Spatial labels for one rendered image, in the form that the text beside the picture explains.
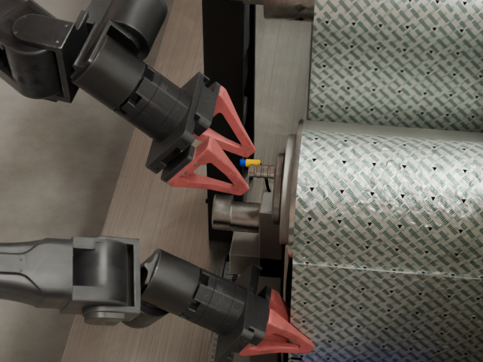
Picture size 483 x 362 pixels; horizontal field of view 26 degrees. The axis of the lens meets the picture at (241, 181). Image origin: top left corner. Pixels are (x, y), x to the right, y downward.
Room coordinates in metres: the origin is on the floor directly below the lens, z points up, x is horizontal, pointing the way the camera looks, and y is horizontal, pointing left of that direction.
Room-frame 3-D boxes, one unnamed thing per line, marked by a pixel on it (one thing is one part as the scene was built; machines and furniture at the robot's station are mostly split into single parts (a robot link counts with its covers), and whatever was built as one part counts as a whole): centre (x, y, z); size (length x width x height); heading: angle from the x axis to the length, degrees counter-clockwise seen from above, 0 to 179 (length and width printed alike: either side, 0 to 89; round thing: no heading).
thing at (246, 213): (0.85, -0.02, 1.05); 0.06 x 0.05 x 0.31; 83
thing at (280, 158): (0.82, -0.04, 1.25); 0.07 x 0.02 x 0.07; 173
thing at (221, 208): (0.86, 0.02, 1.18); 0.04 x 0.02 x 0.04; 173
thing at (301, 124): (0.81, -0.06, 1.25); 0.15 x 0.01 x 0.15; 173
